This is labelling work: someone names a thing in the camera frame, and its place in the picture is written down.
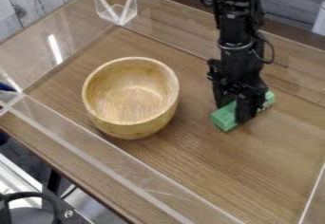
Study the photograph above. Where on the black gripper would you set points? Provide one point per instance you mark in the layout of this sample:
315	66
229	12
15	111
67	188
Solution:
237	81

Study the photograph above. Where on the green rectangular block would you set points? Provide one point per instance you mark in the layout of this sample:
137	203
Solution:
224	116

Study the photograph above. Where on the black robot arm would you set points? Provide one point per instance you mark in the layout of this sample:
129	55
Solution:
239	20

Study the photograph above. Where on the brown wooden bowl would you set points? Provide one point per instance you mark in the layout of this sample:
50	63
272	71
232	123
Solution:
130	96

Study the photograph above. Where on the black table leg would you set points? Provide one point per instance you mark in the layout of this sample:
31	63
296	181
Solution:
54	182

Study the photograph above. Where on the clear acrylic tray wall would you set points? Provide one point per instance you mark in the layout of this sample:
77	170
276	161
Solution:
192	174

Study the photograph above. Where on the black metal bracket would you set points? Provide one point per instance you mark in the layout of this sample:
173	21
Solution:
69	215

